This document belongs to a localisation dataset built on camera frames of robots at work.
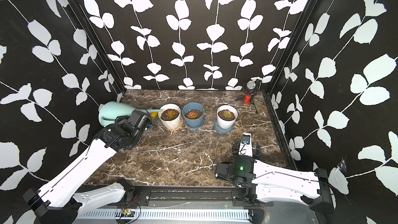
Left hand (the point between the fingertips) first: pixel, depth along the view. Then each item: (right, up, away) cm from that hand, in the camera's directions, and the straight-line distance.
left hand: (116, 117), depth 68 cm
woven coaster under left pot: (+23, -10, +30) cm, 39 cm away
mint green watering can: (-6, +3, +5) cm, 8 cm away
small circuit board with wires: (+3, -44, +2) cm, 45 cm away
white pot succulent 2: (+53, -2, +27) cm, 60 cm away
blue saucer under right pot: (+51, -11, +30) cm, 60 cm away
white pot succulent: (+18, -2, +28) cm, 33 cm away
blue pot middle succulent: (+33, 0, +28) cm, 43 cm away
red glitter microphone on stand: (+67, +15, +24) cm, 73 cm away
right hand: (+59, -12, +3) cm, 60 cm away
